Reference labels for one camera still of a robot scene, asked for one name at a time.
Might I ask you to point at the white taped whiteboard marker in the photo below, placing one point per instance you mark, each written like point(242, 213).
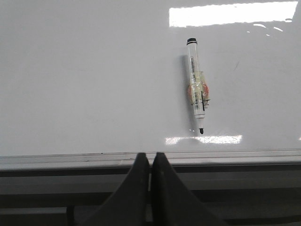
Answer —
point(198, 88)

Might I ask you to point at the grey cabinet with black stripes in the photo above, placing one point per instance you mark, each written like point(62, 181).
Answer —
point(242, 195)

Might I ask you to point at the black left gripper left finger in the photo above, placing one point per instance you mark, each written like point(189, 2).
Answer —
point(127, 205)

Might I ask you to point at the white whiteboard with aluminium frame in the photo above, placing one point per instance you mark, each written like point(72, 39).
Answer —
point(94, 82)

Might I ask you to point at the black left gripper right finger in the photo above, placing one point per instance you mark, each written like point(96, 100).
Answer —
point(173, 204)

